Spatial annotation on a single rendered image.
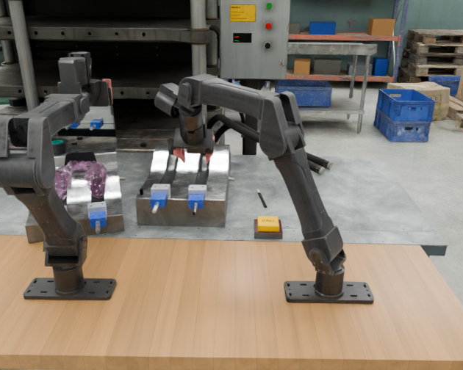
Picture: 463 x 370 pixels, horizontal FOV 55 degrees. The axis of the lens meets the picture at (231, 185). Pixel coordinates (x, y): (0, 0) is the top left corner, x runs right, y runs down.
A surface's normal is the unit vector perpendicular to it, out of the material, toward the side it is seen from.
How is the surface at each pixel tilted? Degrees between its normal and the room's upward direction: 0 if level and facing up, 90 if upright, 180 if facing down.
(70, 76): 88
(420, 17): 90
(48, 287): 0
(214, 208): 90
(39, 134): 63
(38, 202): 120
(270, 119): 90
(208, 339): 0
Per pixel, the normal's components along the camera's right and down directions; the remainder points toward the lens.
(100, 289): 0.01, -0.91
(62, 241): -0.01, 0.81
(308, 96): -0.04, 0.45
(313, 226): -0.62, 0.10
